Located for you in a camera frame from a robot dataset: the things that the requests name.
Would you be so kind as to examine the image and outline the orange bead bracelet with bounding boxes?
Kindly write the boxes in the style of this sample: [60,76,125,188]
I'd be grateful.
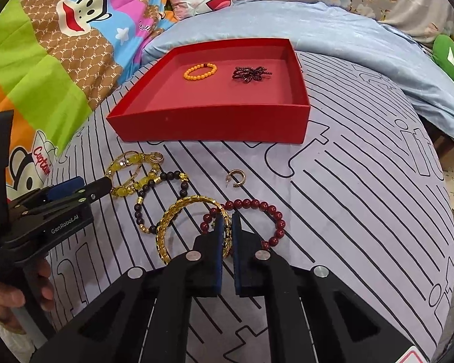
[183,63,218,81]

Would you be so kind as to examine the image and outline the person's left hand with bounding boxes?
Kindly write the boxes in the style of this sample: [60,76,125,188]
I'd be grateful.
[0,258,56,323]

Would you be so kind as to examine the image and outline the dark bead bracelet gold charms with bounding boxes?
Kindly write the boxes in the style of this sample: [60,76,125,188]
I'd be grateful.
[133,171,190,235]

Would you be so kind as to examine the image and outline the green plush pillow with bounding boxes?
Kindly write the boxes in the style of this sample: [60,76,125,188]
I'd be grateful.
[431,34,454,97]

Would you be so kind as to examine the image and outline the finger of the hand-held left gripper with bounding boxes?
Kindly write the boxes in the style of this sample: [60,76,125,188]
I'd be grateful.
[41,176,84,202]
[75,177,113,202]

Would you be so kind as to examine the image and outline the gold chain link bangle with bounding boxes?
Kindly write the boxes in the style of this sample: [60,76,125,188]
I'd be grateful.
[158,195,236,266]

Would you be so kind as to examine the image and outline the dark beaded bow ornament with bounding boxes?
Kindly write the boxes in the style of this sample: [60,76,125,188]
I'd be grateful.
[232,65,274,83]

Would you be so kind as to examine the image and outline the light blue pillow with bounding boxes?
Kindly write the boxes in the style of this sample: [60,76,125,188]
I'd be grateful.
[141,0,454,149]

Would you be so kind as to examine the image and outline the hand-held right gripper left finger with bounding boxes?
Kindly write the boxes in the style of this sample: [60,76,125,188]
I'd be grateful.
[30,213,231,363]

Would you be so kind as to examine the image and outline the gold hoop earring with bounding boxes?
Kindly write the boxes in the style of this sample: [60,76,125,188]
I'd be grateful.
[225,169,247,189]

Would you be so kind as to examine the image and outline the cartoon monkey blanket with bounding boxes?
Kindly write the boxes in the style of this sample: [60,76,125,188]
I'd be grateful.
[0,0,179,235]

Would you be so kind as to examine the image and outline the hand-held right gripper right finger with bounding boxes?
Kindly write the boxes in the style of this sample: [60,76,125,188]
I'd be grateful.
[232,213,417,363]

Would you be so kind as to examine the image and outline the yellow bead bracelet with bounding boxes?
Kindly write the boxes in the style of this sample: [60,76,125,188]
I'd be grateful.
[106,151,164,199]

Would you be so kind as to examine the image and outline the red cardboard box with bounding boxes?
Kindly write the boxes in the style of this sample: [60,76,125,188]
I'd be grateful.
[106,38,311,145]

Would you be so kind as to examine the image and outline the dark red bead bracelet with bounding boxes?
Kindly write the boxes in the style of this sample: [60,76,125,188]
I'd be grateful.
[200,198,287,250]

